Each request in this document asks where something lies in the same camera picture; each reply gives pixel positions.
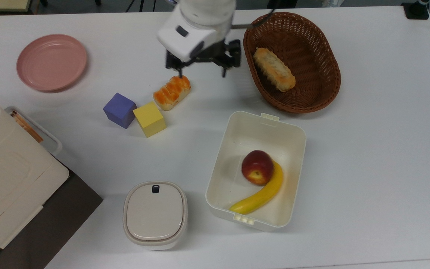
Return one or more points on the white grey Franka robot arm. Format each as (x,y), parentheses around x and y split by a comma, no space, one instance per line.
(196,22)

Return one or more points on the black stand base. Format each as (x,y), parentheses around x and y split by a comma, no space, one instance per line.
(416,10)

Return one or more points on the black tripod legs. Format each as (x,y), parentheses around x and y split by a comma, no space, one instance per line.
(140,4)

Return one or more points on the brown orange stick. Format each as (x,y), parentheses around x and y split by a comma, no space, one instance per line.
(26,126)

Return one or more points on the red apple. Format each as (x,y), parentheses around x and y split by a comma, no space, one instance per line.
(257,168)

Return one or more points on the yellow cube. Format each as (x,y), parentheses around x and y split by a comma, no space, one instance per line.
(149,119)

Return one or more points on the dark brown crate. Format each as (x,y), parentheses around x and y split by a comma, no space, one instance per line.
(62,220)

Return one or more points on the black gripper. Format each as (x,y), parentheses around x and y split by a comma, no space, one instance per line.
(228,54)

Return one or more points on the cream plastic machine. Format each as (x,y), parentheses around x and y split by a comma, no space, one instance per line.
(9,175)

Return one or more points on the yellow banana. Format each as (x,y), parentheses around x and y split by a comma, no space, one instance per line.
(259,196)

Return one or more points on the orange glazed bread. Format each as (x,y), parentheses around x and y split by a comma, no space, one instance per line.
(172,93)

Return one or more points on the brown wicker basket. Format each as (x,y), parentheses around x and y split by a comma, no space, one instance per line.
(312,48)

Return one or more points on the long baked bread loaf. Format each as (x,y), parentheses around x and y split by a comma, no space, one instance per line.
(274,70)

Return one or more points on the white plastic container box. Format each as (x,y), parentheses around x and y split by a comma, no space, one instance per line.
(293,149)

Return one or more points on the small white lidded bin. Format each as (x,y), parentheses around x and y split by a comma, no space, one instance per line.
(155,216)

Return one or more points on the pink plate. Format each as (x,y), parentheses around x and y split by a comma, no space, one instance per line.
(50,62)

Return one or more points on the purple cube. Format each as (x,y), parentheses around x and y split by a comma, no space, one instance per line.
(120,110)

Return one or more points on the clear plastic tray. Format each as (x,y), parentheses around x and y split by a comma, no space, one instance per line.
(50,144)

